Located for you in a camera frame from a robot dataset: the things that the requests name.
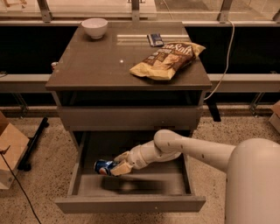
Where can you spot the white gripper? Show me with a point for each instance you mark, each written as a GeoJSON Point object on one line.
{"type": "Point", "coordinates": [136, 158]}

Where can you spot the blue pepsi can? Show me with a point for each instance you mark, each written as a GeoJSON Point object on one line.
{"type": "Point", "coordinates": [104, 167]}

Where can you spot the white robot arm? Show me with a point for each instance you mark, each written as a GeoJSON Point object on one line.
{"type": "Point", "coordinates": [252, 168]}

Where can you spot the open grey middle drawer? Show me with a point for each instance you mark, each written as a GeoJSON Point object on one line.
{"type": "Point", "coordinates": [159, 188]}

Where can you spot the grey drawer cabinet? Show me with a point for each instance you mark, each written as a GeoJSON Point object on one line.
{"type": "Point", "coordinates": [97, 96]}

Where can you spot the small can behind cabinet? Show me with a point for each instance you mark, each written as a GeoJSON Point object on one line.
{"type": "Point", "coordinates": [54, 64]}

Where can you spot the black stand leg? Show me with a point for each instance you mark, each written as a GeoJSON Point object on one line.
{"type": "Point", "coordinates": [24, 164]}

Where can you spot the yellow brown chip bag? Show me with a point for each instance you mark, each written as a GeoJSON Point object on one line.
{"type": "Point", "coordinates": [167, 60]}

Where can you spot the cardboard box left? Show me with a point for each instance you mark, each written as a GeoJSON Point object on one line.
{"type": "Point", "coordinates": [14, 145]}

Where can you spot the cardboard box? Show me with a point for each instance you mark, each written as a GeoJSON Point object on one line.
{"type": "Point", "coordinates": [275, 118]}
{"type": "Point", "coordinates": [14, 145]}

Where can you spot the white ceramic bowl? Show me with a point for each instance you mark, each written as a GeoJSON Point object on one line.
{"type": "Point", "coordinates": [95, 27]}

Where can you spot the cardboard box right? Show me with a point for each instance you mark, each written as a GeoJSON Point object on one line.
{"type": "Point", "coordinates": [275, 118]}

